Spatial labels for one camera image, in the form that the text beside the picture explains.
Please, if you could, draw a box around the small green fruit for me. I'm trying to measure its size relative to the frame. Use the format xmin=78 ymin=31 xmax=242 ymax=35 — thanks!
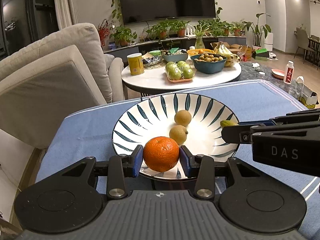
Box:
xmin=220 ymin=120 xmax=238 ymax=128

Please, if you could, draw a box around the orange mandarin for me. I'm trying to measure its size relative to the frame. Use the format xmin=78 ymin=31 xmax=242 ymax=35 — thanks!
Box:
xmin=143 ymin=137 xmax=179 ymax=172

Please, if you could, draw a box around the brown fruit in bowl front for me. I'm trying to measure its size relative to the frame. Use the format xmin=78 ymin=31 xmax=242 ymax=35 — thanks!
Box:
xmin=169 ymin=125 xmax=188 ymax=145

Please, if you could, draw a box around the brown fruit in bowl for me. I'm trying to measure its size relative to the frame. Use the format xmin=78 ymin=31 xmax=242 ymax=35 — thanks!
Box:
xmin=174 ymin=110 xmax=192 ymax=127
xmin=169 ymin=125 xmax=188 ymax=145

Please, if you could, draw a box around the pink dish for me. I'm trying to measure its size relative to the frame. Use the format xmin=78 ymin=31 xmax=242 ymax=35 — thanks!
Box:
xmin=271 ymin=69 xmax=285 ymax=80

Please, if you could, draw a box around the brown fruit in bowl back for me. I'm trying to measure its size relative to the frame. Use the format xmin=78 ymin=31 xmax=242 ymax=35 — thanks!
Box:
xmin=174 ymin=110 xmax=192 ymax=127

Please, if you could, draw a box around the white blue striped bowl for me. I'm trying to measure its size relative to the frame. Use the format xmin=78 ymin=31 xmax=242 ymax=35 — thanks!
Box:
xmin=112 ymin=93 xmax=239 ymax=181

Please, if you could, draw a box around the blue striped tablecloth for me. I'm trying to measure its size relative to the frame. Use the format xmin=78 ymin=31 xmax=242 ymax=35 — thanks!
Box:
xmin=36 ymin=79 xmax=319 ymax=239

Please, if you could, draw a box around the white red label bottle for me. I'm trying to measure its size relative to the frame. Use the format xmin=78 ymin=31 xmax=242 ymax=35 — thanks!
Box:
xmin=283 ymin=61 xmax=294 ymax=84

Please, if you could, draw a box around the teal bowl of nuts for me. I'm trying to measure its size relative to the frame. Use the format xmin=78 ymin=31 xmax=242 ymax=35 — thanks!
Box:
xmin=190 ymin=53 xmax=227 ymax=74

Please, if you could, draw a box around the tray of green apples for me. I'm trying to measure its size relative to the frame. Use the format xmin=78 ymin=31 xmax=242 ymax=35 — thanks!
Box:
xmin=165 ymin=61 xmax=195 ymax=83

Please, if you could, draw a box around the bunch of bananas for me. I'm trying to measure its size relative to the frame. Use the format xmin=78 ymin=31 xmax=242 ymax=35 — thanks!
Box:
xmin=214 ymin=42 xmax=240 ymax=67

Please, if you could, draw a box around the white round coffee table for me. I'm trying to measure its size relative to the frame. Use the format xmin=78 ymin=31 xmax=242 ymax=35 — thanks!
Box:
xmin=121 ymin=59 xmax=242 ymax=95

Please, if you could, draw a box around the yellow can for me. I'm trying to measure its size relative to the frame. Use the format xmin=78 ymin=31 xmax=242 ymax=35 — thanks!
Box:
xmin=127 ymin=53 xmax=144 ymax=75

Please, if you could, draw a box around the beige sofa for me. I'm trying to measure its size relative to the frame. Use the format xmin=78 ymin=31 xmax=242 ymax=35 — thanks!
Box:
xmin=1 ymin=23 xmax=125 ymax=149

